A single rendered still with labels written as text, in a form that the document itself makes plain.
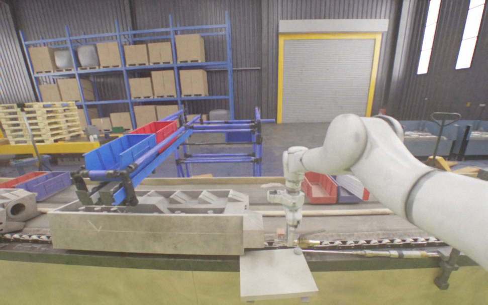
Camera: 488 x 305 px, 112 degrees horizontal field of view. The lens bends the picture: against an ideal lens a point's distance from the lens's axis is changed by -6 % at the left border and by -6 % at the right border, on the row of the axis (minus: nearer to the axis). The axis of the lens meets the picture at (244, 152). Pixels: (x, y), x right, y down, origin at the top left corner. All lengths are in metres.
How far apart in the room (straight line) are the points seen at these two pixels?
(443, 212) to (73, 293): 1.62
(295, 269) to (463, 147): 5.90
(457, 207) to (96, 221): 1.17
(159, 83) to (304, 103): 7.98
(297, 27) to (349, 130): 11.06
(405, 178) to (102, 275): 1.33
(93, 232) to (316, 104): 11.28
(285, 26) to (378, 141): 11.00
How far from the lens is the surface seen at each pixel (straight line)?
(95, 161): 0.98
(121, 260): 1.20
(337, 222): 1.33
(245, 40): 11.46
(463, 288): 1.61
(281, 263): 0.95
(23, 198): 1.91
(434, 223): 0.28
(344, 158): 0.35
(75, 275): 1.47
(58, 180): 2.33
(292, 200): 0.71
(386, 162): 0.32
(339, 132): 0.35
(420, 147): 5.71
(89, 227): 1.19
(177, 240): 0.98
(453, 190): 0.27
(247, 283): 0.88
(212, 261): 1.01
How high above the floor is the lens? 1.51
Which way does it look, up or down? 17 degrees down
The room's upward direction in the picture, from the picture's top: 2 degrees counter-clockwise
